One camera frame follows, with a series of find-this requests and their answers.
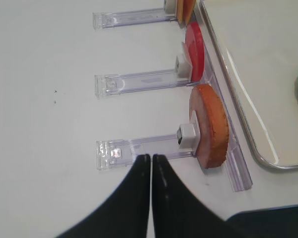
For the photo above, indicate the clear acrylic left rack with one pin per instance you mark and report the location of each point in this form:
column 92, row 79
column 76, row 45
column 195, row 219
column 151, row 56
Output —
column 115, row 153

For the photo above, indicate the white pusher block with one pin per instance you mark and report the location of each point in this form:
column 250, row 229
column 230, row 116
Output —
column 183, row 65
column 189, row 134
column 170, row 6

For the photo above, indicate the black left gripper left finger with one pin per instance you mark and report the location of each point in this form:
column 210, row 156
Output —
column 125, row 213

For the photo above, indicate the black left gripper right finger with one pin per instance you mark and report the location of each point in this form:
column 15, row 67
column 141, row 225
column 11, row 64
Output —
column 177, row 213

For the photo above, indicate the orange bun slice in rack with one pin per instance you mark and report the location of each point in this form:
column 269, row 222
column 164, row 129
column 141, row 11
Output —
column 213, row 124

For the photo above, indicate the white rectangular serving tray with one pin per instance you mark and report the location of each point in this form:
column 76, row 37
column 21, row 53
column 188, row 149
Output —
column 257, row 41

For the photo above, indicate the orange cheese slice far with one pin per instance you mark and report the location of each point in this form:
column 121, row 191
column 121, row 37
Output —
column 179, row 11

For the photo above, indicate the orange cheese slice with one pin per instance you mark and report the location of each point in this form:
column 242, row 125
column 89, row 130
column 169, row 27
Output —
column 188, row 7
column 179, row 11

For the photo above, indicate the white pusher block near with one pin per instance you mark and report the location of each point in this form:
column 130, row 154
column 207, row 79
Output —
column 189, row 134

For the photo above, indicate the red tomato slice in rack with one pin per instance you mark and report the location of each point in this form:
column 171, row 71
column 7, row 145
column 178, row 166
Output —
column 194, row 44

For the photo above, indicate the orange cheese slice near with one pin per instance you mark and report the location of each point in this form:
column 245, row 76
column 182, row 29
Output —
column 188, row 7

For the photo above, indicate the white pusher block far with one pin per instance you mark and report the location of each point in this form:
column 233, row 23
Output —
column 170, row 6

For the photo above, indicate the white pusher block middle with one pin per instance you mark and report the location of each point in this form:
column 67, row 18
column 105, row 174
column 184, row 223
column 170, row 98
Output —
column 183, row 65

